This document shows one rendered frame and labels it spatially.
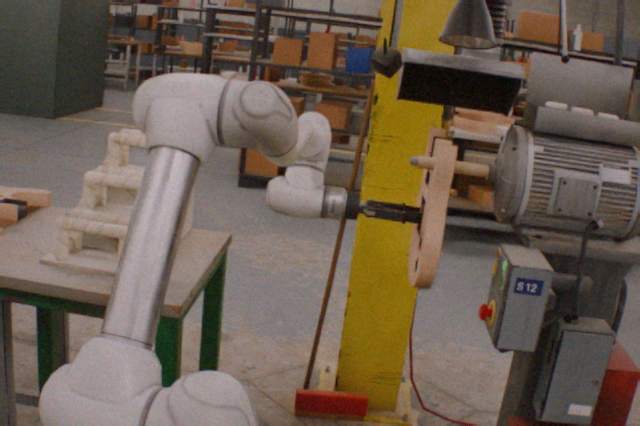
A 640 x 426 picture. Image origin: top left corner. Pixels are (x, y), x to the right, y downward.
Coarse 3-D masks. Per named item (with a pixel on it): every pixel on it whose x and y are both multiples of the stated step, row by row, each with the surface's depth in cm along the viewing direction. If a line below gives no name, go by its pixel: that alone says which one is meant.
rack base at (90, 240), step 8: (96, 208) 185; (104, 208) 186; (112, 208) 186; (120, 208) 187; (128, 208) 188; (88, 240) 178; (96, 240) 178; (104, 240) 178; (112, 240) 178; (104, 248) 178; (112, 248) 178
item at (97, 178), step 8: (88, 176) 177; (96, 176) 177; (104, 176) 177; (112, 176) 177; (120, 176) 177; (104, 184) 177; (112, 184) 177; (120, 184) 176; (128, 184) 176; (136, 184) 176
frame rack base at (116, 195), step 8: (128, 168) 199; (136, 168) 200; (144, 168) 201; (112, 192) 191; (120, 192) 191; (128, 192) 191; (136, 192) 191; (192, 192) 203; (112, 200) 192; (120, 200) 192; (128, 200) 192; (192, 200) 203; (192, 208) 205; (184, 224) 198; (184, 232) 199
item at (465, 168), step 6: (420, 156) 177; (420, 162) 177; (426, 162) 176; (432, 162) 176; (456, 162) 177; (462, 162) 177; (420, 168) 178; (426, 168) 177; (432, 168) 177; (456, 168) 176; (462, 168) 176; (468, 168) 176; (474, 168) 176; (480, 168) 176; (486, 168) 176; (468, 174) 177; (474, 174) 176; (480, 174) 176; (486, 174) 176
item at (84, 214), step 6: (72, 210) 172; (78, 210) 172; (84, 210) 172; (90, 210) 172; (78, 216) 171; (84, 216) 171; (90, 216) 171; (96, 216) 171; (102, 216) 171; (108, 216) 171; (114, 216) 171; (120, 216) 171; (126, 216) 171; (108, 222) 171; (114, 222) 170; (120, 222) 170; (126, 222) 170
